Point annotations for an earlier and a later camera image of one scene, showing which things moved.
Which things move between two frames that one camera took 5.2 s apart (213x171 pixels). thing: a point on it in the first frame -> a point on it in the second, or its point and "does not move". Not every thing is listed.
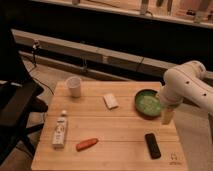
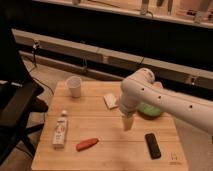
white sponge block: [110, 101] does not move
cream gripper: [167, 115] -> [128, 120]
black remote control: [153, 146] does not move
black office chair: [19, 95] does not move
